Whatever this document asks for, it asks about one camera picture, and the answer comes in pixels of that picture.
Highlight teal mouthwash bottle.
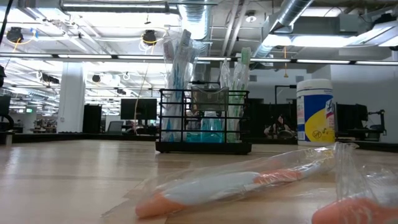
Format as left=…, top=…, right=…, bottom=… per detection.
left=185, top=131, right=203, bottom=143
left=200, top=111, right=224, bottom=143

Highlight green toothbrush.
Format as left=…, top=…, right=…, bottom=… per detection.
left=229, top=62, right=246, bottom=142
left=234, top=46, right=252, bottom=142

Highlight orange toothbrush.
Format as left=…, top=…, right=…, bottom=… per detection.
left=134, top=146, right=338, bottom=219
left=312, top=142, right=398, bottom=224

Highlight black computer monitor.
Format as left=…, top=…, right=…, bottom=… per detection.
left=120, top=98, right=158, bottom=121

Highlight person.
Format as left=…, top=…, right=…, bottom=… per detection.
left=263, top=114, right=297, bottom=139

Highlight grey laptop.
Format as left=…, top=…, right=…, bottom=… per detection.
left=106, top=120, right=124, bottom=134

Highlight black cabinet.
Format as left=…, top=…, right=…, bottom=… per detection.
left=81, top=103, right=103, bottom=134

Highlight white-lidded blue yellow wipes canister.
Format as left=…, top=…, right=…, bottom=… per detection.
left=295, top=78, right=336, bottom=147

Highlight long ceiling light strip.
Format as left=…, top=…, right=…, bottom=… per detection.
left=0, top=52, right=398, bottom=66

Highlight white building pillar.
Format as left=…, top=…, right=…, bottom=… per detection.
left=57, top=62, right=86, bottom=134

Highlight black wire mesh caddy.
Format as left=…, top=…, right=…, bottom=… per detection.
left=155, top=88, right=252, bottom=156

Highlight hanging yellow cable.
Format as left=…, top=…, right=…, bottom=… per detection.
left=132, top=62, right=149, bottom=125

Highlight black ceiling camera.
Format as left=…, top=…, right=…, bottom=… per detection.
left=5, top=26, right=25, bottom=44
left=142, top=29, right=158, bottom=46

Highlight silver ribbed ventilation duct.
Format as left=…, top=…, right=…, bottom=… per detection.
left=179, top=0, right=213, bottom=82

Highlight silver slanted ventilation duct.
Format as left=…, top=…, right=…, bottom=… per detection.
left=248, top=0, right=313, bottom=62

